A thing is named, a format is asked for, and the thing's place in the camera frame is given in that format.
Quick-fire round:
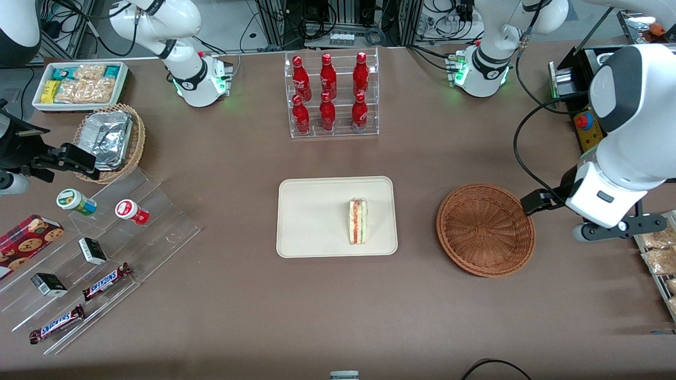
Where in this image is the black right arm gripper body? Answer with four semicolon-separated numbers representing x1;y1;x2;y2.
0;101;52;173

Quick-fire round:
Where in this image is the triangle sandwich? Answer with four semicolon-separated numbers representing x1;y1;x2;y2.
348;198;369;246

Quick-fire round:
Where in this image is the aluminium foil tray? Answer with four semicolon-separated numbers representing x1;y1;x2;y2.
83;111;134;171

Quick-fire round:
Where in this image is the light tan wicker basket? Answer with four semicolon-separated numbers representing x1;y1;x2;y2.
73;103;146;185

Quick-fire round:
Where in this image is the brown round wicker basket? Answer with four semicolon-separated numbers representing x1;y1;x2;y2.
436;183;536;278

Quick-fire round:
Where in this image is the beige plastic tray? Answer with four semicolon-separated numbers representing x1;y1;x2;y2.
277;176;398;258

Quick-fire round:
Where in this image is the green lid snack cup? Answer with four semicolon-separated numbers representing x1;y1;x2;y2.
57;188;98;216

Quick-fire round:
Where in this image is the black food warmer yellow panel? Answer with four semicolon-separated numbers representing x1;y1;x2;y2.
548;8;676;155

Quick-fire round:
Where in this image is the white rectangular snack container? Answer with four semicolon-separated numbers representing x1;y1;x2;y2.
32;61;129;113

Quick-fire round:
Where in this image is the grey metal snack rack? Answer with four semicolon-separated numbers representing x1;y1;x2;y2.
631;211;676;322

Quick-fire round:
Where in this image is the red cookie box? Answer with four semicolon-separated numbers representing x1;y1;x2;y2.
0;214;65;281

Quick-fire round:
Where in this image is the clear rice cracker bag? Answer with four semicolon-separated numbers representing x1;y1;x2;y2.
74;64;107;81
54;78;115;104

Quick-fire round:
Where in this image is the red lid snack cup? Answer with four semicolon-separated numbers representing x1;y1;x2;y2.
115;199;151;226

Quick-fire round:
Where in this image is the small black box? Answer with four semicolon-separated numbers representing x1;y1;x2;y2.
78;237;108;266
31;273;69;298

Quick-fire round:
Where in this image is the clear acrylic stepped display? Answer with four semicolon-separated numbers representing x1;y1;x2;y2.
0;166;202;356

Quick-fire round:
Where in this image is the Snickers chocolate bar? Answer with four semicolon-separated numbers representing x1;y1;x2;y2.
29;305;87;345
82;262;133;302

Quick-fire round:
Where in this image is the red cola bottle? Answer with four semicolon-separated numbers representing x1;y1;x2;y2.
293;95;311;134
352;92;369;130
320;53;337;99
320;92;337;132
353;52;370;97
292;56;312;101

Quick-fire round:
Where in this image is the clear acrylic bottle rack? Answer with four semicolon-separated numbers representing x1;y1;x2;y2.
284;47;380;139

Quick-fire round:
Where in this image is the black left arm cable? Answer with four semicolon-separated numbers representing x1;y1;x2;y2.
513;91;593;207

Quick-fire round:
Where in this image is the black looped cable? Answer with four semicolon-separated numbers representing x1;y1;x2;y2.
461;359;533;380

